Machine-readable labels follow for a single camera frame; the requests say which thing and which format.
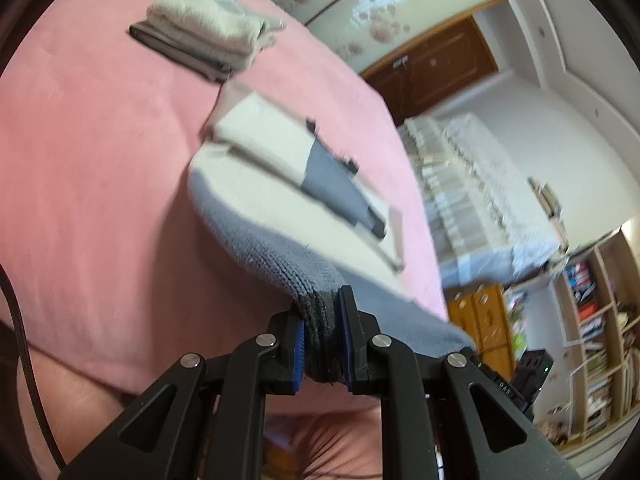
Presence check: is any striped knit colour-block sweater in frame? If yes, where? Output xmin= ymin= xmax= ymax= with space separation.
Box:
xmin=188 ymin=82 xmax=471 ymax=382

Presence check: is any wooden drawer cabinet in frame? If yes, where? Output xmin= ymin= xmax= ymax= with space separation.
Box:
xmin=445 ymin=284 xmax=516 ymax=380

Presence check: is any black cable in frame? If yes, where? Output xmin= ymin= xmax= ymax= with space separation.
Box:
xmin=0 ymin=263 xmax=66 ymax=470

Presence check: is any bookshelf with books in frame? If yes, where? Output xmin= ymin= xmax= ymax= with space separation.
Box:
xmin=504 ymin=216 xmax=640 ymax=446

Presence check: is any stack of books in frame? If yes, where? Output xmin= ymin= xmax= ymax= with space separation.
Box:
xmin=527 ymin=177 xmax=570 ymax=252

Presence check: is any pink bed blanket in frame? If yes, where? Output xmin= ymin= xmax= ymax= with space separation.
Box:
xmin=1 ymin=0 xmax=446 ymax=479

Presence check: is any brown wooden door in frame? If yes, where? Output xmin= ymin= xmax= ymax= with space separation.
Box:
xmin=363 ymin=18 xmax=498 ymax=126

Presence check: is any lace-covered furniture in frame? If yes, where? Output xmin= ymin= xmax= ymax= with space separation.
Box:
xmin=398 ymin=113 xmax=568 ymax=288

